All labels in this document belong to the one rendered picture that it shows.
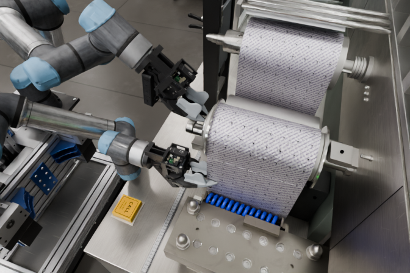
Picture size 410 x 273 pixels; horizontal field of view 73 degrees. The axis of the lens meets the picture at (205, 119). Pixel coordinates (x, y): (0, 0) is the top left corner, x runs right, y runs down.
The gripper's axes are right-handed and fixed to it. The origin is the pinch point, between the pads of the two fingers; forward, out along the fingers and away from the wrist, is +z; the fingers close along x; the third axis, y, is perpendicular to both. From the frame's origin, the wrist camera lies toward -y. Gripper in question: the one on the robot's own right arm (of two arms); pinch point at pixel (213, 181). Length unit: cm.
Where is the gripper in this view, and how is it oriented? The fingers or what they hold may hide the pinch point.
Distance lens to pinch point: 78.7
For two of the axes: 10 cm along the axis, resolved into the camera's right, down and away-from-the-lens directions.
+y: 0.0, -6.6, -7.5
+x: 3.6, -7.0, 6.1
